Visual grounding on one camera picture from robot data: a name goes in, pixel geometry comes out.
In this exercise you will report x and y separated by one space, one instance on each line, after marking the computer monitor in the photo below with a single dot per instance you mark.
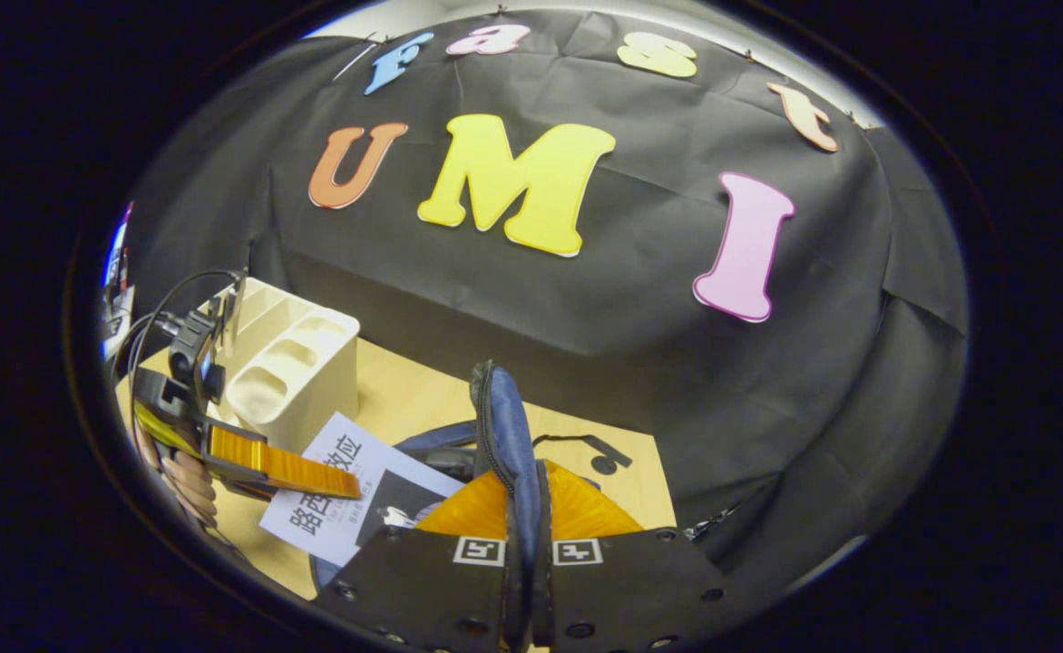
116 254

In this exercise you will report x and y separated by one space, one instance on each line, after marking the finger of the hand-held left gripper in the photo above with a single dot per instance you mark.
277 464

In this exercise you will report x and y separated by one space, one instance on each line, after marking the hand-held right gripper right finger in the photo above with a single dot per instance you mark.
622 594

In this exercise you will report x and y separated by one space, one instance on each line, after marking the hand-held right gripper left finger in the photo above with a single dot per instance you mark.
423 594

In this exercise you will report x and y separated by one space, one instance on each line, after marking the blue schoolbag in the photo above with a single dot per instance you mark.
509 426

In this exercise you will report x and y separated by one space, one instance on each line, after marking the grey-purple book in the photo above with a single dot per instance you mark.
332 499

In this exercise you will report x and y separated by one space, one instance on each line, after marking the cream plastic bookshelf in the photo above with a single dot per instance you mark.
305 363

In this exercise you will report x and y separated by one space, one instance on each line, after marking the black backdrop cloth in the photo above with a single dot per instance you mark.
631 308

